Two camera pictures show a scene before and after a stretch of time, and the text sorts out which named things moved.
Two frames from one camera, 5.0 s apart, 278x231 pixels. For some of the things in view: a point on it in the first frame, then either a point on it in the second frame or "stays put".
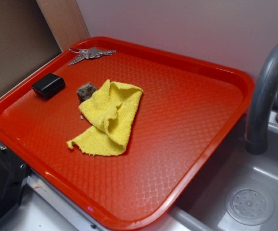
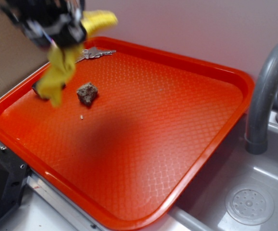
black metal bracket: x=5 y=176 stays put
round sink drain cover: x=249 y=205 stays put
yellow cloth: x=113 y=109 to x=62 y=58
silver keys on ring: x=93 y=52 stays put
